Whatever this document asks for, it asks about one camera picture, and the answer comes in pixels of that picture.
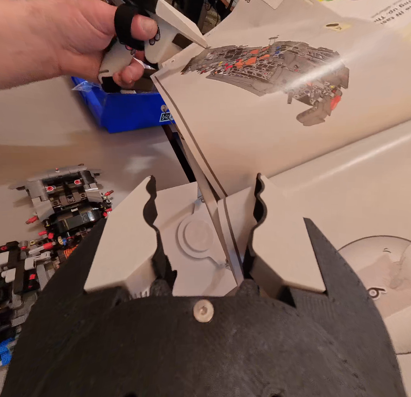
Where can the large lego vehicle chassis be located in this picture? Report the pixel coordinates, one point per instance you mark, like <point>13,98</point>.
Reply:
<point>64,191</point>

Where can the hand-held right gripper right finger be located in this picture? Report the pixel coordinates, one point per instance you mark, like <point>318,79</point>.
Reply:
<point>282,243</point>

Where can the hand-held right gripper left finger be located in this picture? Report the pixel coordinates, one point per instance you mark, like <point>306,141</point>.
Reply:
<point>125,243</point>

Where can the lego sub-assembly with blue parts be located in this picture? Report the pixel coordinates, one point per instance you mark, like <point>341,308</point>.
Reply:
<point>6,352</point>

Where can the lego instruction booklet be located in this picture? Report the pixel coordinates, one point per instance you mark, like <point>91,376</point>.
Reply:
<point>257,130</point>

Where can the blue plastic bin with tag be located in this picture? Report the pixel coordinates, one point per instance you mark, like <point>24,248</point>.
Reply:
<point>128,114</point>

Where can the person's left hand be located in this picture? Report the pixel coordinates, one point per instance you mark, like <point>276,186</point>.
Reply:
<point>64,37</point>

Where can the clear plastic parts bags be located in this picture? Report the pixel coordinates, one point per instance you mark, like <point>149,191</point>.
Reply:
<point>86,85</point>

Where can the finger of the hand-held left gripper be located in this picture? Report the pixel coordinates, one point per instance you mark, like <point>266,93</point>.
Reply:
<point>173,15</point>

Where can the white metal book stand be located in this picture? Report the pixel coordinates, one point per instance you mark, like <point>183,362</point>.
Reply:
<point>196,239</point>

